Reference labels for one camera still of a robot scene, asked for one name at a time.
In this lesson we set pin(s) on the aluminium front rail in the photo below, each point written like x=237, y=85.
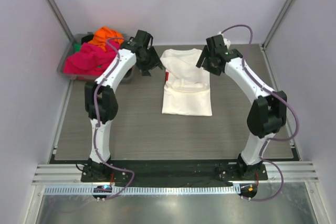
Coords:
x=61, y=174

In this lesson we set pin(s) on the green t shirt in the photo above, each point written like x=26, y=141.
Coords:
x=76, y=47

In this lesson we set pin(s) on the pink t shirt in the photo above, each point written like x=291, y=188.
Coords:
x=90, y=60

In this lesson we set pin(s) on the white slotted cable duct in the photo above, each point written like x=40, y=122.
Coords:
x=103, y=190

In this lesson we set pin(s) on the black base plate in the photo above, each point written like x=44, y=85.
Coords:
x=169, y=169

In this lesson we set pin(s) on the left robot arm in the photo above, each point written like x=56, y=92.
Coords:
x=102, y=106

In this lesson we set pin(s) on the left aluminium frame post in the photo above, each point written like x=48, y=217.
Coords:
x=57, y=13

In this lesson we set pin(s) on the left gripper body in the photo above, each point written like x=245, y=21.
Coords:
x=151, y=60

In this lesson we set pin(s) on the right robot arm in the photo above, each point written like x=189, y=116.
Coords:
x=267, y=114

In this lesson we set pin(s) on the orange t shirt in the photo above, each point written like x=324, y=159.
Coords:
x=103, y=34

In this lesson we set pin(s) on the aluminium frame post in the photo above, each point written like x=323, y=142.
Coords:
x=279, y=19
x=57, y=13

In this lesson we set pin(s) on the right aluminium frame post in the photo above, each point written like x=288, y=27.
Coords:
x=279, y=19

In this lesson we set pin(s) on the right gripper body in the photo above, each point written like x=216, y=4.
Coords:
x=205, y=62

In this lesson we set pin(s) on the white t shirt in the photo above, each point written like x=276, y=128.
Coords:
x=187, y=89

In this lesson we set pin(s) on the grey plastic bin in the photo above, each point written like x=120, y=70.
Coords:
x=81, y=39

